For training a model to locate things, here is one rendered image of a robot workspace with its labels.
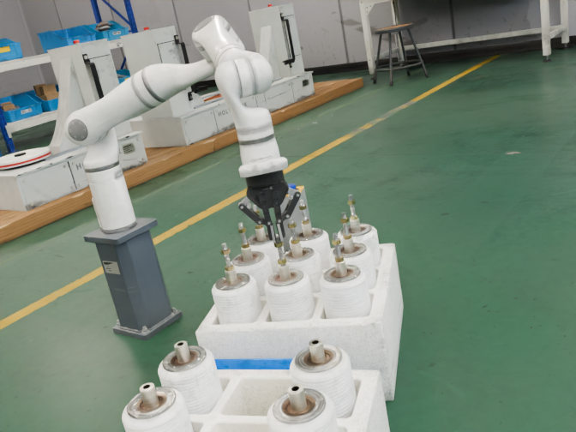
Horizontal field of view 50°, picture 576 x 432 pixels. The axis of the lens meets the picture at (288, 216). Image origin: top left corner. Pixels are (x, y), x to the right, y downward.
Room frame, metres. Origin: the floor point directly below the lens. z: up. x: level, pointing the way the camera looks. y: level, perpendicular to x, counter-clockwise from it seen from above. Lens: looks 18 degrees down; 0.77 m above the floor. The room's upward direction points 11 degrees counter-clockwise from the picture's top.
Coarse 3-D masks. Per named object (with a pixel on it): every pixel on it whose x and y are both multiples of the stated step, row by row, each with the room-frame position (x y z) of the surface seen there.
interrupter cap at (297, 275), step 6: (294, 270) 1.19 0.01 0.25; (300, 270) 1.18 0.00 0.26; (270, 276) 1.18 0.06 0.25; (276, 276) 1.18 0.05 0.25; (294, 276) 1.17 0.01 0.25; (300, 276) 1.16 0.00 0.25; (270, 282) 1.15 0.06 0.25; (276, 282) 1.15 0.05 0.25; (282, 282) 1.14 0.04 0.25; (288, 282) 1.14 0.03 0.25; (294, 282) 1.13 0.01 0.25
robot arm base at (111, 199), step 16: (96, 176) 1.56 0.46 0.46; (112, 176) 1.57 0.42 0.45; (96, 192) 1.56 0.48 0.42; (112, 192) 1.56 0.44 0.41; (128, 192) 1.61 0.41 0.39; (96, 208) 1.58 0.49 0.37; (112, 208) 1.56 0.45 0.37; (128, 208) 1.58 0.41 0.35; (112, 224) 1.56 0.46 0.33; (128, 224) 1.57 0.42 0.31
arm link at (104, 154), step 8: (112, 128) 1.62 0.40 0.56; (104, 136) 1.59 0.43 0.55; (112, 136) 1.61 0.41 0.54; (96, 144) 1.62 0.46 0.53; (104, 144) 1.61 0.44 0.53; (112, 144) 1.61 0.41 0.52; (88, 152) 1.62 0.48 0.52; (96, 152) 1.60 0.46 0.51; (104, 152) 1.59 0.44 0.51; (112, 152) 1.59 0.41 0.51; (88, 160) 1.57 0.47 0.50; (96, 160) 1.56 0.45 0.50; (104, 160) 1.56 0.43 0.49; (112, 160) 1.58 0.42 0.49; (88, 168) 1.56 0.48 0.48; (96, 168) 1.56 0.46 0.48; (104, 168) 1.56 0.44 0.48
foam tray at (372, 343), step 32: (384, 256) 1.34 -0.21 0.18; (384, 288) 1.18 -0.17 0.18; (320, 320) 1.09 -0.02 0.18; (352, 320) 1.07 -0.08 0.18; (384, 320) 1.07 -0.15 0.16; (224, 352) 1.13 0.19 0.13; (256, 352) 1.11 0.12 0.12; (288, 352) 1.09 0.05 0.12; (352, 352) 1.06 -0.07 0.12; (384, 352) 1.04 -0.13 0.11; (384, 384) 1.04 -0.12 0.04
